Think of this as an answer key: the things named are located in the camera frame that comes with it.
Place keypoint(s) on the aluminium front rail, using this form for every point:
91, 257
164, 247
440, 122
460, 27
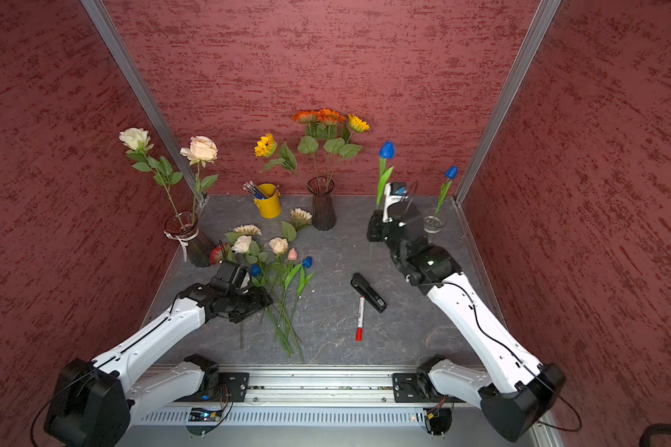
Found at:
324, 386

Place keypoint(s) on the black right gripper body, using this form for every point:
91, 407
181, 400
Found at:
393, 243

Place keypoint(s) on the aluminium corner profile left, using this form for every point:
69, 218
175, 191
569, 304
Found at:
108, 31

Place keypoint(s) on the aluminium corner profile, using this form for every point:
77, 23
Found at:
541, 21
108, 31

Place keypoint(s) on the blue tulip flower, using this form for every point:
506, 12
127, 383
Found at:
450, 176
386, 153

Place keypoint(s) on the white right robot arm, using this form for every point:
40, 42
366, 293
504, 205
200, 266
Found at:
515, 389

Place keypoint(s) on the orange gerbera flower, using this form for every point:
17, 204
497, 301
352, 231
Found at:
309, 145
328, 123

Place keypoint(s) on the aluminium corner profile right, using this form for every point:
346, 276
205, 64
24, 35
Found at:
541, 21

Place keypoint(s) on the yellow sunflower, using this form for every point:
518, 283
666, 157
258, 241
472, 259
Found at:
275, 154
354, 126

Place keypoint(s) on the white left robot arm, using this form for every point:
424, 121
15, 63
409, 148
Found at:
95, 402

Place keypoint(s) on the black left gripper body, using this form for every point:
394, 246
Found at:
245, 304

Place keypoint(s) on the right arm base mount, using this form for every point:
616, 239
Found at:
406, 389

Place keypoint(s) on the red gerbera flower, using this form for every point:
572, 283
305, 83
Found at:
219, 254

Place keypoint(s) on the pale pink rose flower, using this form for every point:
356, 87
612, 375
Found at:
201, 152

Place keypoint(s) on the blue tulip pair right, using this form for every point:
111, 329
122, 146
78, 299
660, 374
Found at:
304, 276

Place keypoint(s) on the clear glass vase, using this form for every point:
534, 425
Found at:
434, 221

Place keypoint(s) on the red glass vase with ribbon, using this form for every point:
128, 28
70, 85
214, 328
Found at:
196, 247

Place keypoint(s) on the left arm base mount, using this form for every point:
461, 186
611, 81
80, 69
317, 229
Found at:
222, 388

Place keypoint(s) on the white rose flower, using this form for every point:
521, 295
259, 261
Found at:
139, 146

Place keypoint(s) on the red capped white marker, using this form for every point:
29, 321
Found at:
361, 315

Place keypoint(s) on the dark ribbed glass vase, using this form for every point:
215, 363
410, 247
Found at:
322, 208

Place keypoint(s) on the pens in bucket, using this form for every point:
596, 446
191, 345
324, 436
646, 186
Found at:
255, 191

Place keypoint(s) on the yellow metal pen bucket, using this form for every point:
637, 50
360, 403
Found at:
269, 206

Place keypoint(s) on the black stapler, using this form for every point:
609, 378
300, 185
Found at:
361, 285

